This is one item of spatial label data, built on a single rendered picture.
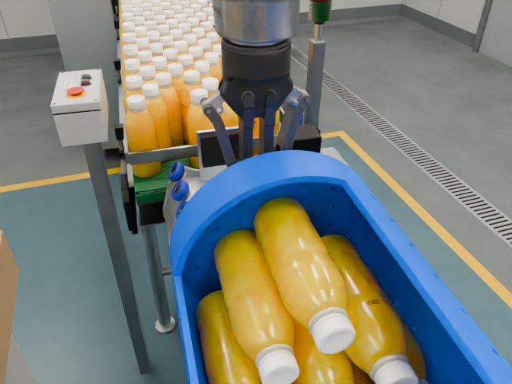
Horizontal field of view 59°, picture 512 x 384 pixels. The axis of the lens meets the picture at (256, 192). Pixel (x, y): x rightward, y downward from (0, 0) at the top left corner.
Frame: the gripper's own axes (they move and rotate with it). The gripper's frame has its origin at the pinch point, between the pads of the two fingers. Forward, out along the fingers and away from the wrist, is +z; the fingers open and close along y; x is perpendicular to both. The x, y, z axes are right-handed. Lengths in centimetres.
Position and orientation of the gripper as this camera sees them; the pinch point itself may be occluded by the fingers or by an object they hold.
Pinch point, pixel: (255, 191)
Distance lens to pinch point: 59.9
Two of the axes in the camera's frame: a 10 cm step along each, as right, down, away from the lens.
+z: 0.0, 8.1, 5.8
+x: 2.5, 5.6, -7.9
